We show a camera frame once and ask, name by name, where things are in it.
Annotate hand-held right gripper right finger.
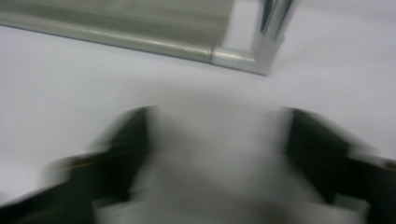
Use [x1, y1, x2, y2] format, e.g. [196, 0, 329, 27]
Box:
[281, 106, 375, 204]

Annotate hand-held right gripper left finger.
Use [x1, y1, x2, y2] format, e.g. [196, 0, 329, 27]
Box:
[88, 105, 157, 203]

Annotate metal frame grey shoe rack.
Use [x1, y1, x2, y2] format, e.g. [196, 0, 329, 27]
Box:
[0, 0, 302, 77]

